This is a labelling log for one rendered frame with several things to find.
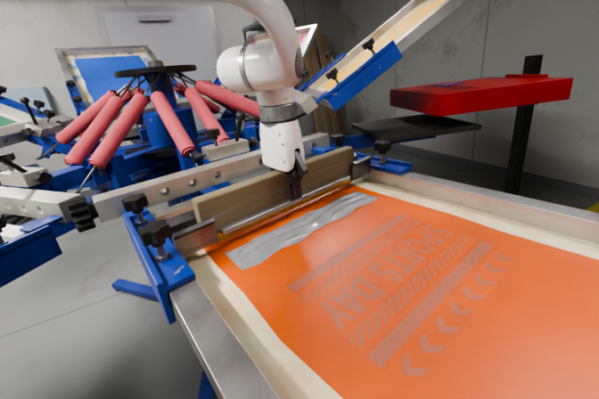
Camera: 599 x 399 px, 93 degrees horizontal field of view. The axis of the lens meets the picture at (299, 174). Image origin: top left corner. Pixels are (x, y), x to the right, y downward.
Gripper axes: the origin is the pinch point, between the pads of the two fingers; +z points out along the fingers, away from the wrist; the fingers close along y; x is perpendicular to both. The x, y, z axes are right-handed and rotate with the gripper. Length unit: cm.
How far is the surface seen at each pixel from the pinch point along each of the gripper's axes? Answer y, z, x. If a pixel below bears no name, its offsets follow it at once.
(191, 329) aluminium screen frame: 20.0, 2.4, -29.0
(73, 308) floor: -157, 101, -67
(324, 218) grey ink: 8.8, 5.5, 2.4
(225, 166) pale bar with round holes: -21.8, -2.1, -4.5
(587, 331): 48.3, 5.9, 4.6
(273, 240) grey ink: 8.0, 5.2, -10.1
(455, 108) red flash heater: -6, -3, 91
